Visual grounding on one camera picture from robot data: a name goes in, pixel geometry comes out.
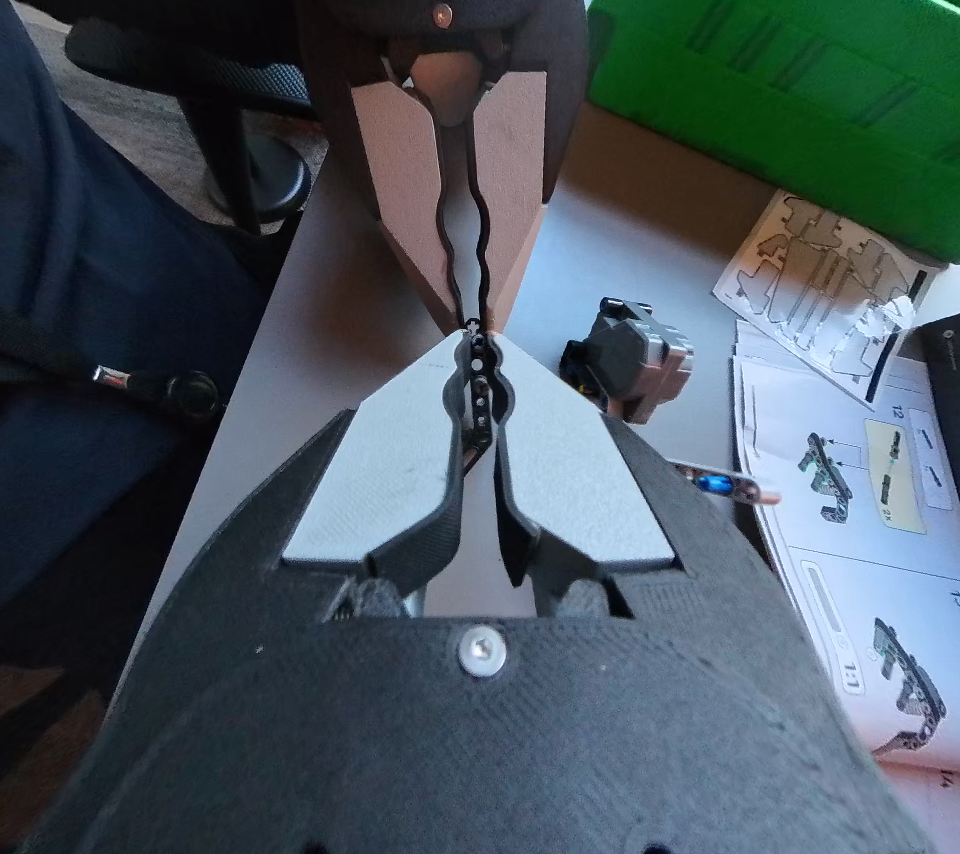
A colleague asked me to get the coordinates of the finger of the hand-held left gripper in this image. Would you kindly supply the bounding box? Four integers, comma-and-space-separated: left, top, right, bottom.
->
466, 69, 547, 334
351, 80, 472, 336

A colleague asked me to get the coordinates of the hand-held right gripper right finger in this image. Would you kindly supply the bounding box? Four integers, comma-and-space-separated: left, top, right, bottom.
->
491, 333, 676, 589

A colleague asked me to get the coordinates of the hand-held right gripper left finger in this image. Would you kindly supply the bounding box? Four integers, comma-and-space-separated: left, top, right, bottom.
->
281, 331, 465, 599

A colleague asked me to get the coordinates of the black lego frame piece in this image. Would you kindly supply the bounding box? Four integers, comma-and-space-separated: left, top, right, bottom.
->
459, 318, 505, 476

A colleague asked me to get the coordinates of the grey lego motor block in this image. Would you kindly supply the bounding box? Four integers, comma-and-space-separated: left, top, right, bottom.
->
562, 297, 695, 424

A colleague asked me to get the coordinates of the white lego beam blue pin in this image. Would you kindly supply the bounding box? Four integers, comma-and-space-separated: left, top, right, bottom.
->
667, 458, 783, 504

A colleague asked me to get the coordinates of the lego instruction booklet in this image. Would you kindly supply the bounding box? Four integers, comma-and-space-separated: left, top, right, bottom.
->
731, 318, 960, 780

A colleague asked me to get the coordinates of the lego sticker sheet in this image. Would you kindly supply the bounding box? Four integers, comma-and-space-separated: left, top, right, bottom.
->
712, 190, 939, 413

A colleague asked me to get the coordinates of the black lego set box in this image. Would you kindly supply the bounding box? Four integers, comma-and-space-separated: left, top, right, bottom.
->
916, 314, 960, 495

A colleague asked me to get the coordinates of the black office chair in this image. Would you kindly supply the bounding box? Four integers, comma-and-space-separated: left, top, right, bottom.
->
63, 18, 324, 233

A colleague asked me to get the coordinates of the person's dark blue clothing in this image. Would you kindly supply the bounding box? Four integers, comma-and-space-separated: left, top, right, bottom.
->
0, 0, 264, 653

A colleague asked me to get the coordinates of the black lanyard badge reel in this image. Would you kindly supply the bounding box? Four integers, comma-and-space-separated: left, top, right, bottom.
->
0, 310, 222, 424

